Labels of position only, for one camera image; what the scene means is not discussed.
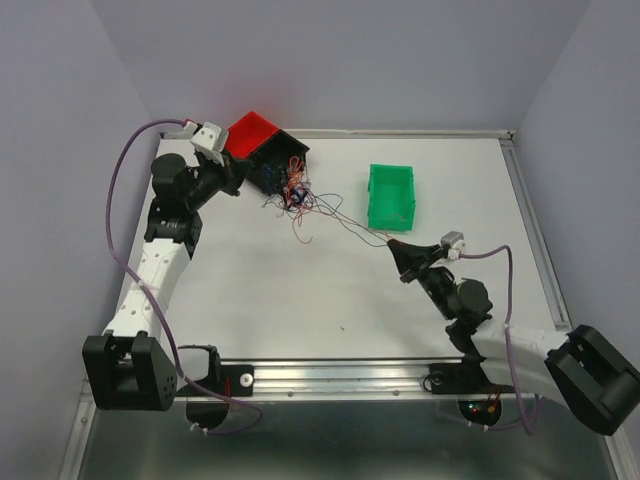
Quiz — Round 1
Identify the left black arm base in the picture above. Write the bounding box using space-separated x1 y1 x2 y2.
178 345 255 398

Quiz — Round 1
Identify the wire bundle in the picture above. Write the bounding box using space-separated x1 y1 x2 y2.
260 155 401 249

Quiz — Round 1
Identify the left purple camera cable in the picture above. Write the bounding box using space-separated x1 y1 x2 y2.
107 118 264 435

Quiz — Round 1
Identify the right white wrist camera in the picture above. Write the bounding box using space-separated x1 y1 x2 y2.
440 231 466 261

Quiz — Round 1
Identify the black plastic bin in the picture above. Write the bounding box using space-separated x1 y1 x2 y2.
246 129 309 210

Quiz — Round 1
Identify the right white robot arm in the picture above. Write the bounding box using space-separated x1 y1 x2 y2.
387 232 639 436

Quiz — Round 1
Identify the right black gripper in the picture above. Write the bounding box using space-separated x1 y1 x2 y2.
389 236 455 319

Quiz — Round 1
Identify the aluminium front rail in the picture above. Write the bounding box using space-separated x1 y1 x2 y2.
79 355 614 401

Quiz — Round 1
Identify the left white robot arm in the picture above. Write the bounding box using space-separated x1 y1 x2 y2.
82 149 249 411

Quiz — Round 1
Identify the purple camera cable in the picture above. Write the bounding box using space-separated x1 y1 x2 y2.
459 244 546 435
107 118 264 435

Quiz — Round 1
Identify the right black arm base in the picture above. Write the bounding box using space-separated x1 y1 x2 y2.
422 361 498 395

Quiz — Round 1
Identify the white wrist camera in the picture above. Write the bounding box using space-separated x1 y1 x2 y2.
440 231 466 261
190 122 229 157

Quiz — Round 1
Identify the red plastic bin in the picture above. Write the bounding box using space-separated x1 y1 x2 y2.
225 111 280 160

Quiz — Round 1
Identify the green plastic bin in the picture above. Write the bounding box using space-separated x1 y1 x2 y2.
367 164 416 232

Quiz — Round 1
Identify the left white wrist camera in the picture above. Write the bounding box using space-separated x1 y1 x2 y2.
190 122 229 157

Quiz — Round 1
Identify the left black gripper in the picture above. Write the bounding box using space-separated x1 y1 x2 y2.
183 147 251 211

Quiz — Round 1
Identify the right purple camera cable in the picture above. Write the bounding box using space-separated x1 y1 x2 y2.
459 244 546 435

